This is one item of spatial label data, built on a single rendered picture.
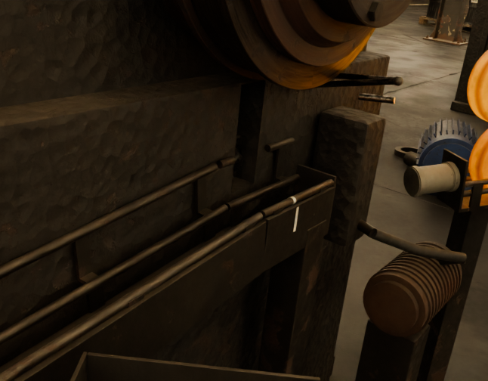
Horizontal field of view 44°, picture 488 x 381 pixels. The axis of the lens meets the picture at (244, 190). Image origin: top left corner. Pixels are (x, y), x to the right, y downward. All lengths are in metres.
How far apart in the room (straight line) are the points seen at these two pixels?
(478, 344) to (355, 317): 0.38
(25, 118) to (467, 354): 1.58
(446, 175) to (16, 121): 0.83
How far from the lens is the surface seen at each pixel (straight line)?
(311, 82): 0.84
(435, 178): 1.20
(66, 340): 0.64
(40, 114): 0.66
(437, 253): 1.18
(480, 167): 1.26
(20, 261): 0.67
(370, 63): 1.23
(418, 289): 1.13
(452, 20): 9.74
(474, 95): 1.21
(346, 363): 1.78
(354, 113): 1.08
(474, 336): 2.05
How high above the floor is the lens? 1.05
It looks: 22 degrees down
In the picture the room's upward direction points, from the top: 6 degrees clockwise
